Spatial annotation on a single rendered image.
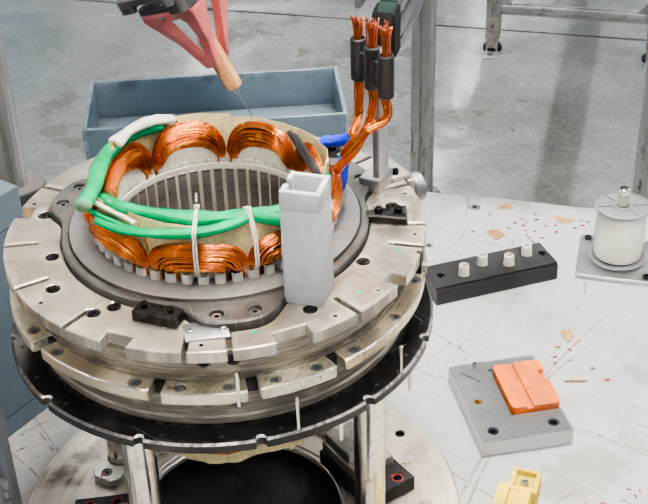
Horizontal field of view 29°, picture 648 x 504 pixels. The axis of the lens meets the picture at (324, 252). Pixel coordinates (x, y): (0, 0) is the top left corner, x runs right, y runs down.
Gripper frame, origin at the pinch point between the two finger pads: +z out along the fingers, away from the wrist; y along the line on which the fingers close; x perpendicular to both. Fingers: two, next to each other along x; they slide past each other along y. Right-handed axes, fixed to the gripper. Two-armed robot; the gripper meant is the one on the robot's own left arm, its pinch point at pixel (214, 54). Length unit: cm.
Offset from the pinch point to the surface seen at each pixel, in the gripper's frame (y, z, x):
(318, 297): -29.6, 4.3, -28.0
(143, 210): -30.9, -4.8, -18.2
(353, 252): -23.2, 5.5, -26.8
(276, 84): 6.2, 7.6, 0.5
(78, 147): 116, 81, 182
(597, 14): 231, 124, 84
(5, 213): -21.4, 1.7, 11.9
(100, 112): -3.8, 2.5, 14.5
